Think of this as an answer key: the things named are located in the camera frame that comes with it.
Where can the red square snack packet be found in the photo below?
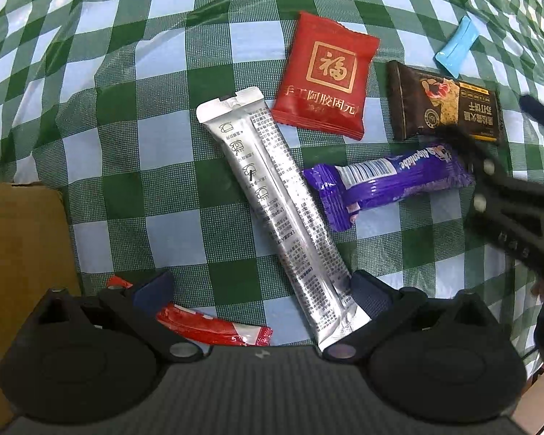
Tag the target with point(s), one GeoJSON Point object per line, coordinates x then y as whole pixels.
{"type": "Point", "coordinates": [324, 77]}

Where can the thin red stick packet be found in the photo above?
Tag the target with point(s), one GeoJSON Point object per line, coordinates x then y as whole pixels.
{"type": "Point", "coordinates": [199, 326]}

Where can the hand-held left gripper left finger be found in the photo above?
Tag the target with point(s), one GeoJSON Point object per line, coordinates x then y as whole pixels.
{"type": "Point", "coordinates": [154, 291]}

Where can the brown cardboard box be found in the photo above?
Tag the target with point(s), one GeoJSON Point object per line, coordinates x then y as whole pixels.
{"type": "Point", "coordinates": [22, 281]}

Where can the dark brown chocolate packet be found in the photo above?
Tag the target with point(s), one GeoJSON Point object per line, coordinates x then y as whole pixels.
{"type": "Point", "coordinates": [439, 99]}

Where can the green checked sofa cover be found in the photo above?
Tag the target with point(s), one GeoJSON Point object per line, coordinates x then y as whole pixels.
{"type": "Point", "coordinates": [140, 99]}

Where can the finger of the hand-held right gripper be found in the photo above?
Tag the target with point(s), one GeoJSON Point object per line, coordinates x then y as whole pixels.
{"type": "Point", "coordinates": [541, 115]}
{"type": "Point", "coordinates": [467, 142]}

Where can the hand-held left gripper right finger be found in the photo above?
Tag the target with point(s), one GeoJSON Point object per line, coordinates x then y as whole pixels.
{"type": "Point", "coordinates": [368, 297]}

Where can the purple wafer bar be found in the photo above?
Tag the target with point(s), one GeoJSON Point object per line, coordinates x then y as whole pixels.
{"type": "Point", "coordinates": [390, 176]}

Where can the light blue candy packet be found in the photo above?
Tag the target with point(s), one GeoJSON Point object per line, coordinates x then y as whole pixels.
{"type": "Point", "coordinates": [455, 47]}

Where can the silver stick packet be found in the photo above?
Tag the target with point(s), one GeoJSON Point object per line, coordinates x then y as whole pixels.
{"type": "Point", "coordinates": [276, 181]}

